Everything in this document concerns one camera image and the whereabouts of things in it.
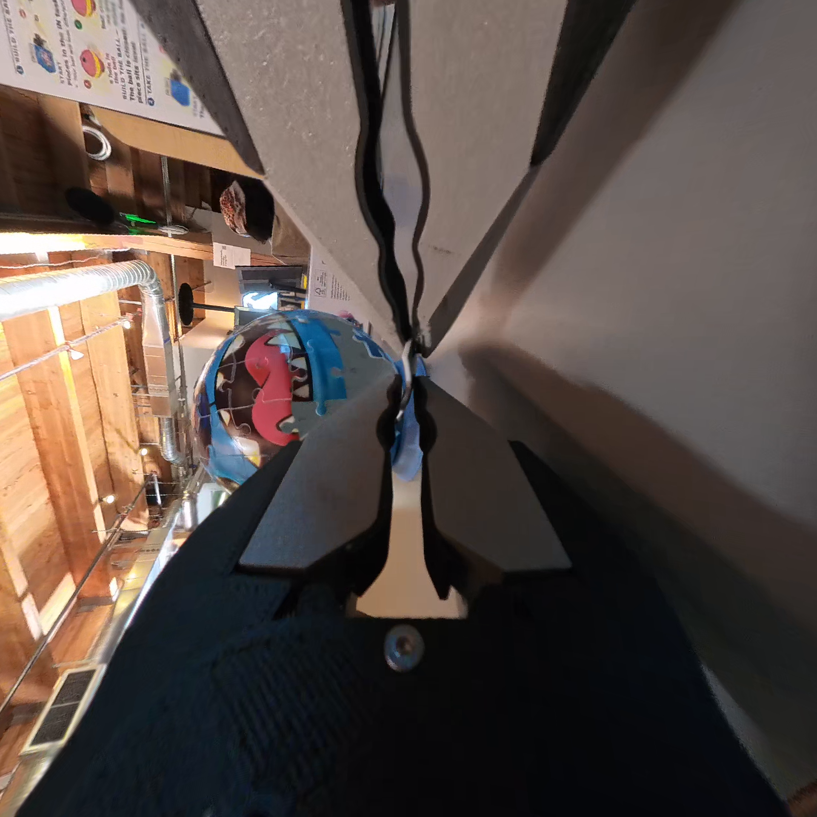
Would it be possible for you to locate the ceiling vent grille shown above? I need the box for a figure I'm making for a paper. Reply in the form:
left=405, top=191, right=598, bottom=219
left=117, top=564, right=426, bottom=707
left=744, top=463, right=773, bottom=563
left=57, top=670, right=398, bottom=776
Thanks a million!
left=22, top=667, right=106, bottom=757

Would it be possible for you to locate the white coiled cable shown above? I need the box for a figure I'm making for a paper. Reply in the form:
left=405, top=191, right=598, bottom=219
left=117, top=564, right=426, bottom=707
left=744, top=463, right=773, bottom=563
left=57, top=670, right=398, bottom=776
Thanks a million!
left=80, top=121, right=114, bottom=162

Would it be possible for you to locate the blue ball stand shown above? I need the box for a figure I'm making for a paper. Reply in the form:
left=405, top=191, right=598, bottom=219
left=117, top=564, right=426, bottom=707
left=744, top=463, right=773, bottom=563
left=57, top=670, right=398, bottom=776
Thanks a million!
left=391, top=357, right=427, bottom=483

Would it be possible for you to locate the silver ventilation duct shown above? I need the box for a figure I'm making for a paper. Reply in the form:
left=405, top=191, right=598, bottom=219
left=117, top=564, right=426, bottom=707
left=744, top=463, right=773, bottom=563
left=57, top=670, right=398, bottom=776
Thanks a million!
left=0, top=258, right=189, bottom=467

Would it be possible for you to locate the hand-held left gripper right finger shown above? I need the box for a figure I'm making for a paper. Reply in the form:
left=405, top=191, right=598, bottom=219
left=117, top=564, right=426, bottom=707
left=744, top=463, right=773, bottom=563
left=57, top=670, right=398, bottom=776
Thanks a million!
left=414, top=375, right=573, bottom=602

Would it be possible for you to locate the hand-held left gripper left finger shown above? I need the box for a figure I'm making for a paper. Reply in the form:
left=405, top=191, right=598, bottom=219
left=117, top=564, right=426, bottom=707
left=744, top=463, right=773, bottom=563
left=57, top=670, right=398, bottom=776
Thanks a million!
left=237, top=372, right=395, bottom=597

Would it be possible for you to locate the blue puzzle ball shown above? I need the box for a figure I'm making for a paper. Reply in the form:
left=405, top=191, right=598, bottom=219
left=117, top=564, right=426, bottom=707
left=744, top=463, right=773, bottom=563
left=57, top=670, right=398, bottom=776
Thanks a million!
left=193, top=309, right=409, bottom=492

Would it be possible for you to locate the printed instruction sheet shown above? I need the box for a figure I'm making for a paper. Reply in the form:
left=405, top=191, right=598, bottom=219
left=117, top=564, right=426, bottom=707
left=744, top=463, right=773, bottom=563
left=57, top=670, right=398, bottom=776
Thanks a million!
left=0, top=0, right=224, bottom=136

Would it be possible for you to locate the white puzzle piece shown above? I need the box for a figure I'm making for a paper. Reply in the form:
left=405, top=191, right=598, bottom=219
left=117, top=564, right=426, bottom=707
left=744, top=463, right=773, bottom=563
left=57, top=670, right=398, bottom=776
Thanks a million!
left=396, top=340, right=419, bottom=422

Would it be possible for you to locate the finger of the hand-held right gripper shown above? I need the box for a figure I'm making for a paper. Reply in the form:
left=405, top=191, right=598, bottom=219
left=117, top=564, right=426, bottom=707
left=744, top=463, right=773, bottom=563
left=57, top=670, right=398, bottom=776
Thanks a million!
left=197, top=0, right=416, bottom=342
left=396, top=0, right=568, bottom=351

